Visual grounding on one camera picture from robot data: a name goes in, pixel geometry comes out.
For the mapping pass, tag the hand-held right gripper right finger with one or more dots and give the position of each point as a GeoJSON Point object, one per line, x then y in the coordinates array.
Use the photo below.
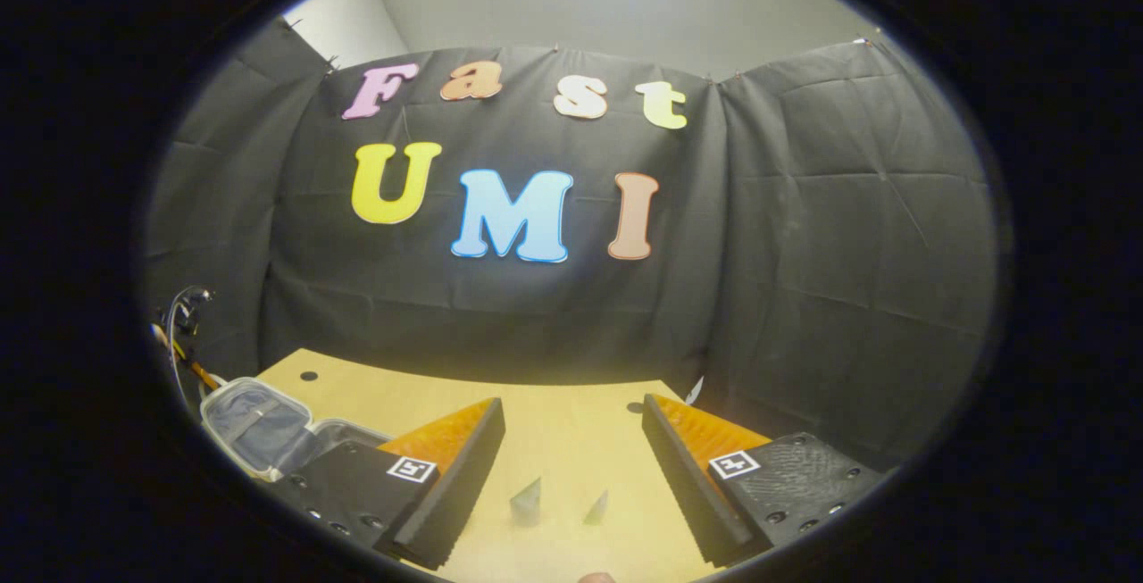
{"type": "Point", "coordinates": [683, 485]}

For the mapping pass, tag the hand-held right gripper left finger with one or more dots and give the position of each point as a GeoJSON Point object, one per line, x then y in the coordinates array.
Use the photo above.
{"type": "Point", "coordinates": [455, 494]}

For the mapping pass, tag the small white suitcase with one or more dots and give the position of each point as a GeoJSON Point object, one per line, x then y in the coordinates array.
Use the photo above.
{"type": "Point", "coordinates": [259, 427]}

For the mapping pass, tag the small white paper slip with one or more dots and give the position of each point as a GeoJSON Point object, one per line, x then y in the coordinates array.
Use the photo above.
{"type": "Point", "coordinates": [695, 391]}

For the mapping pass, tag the black backdrop cloth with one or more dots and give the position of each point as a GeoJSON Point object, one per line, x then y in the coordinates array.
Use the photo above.
{"type": "Point", "coordinates": [536, 324]}

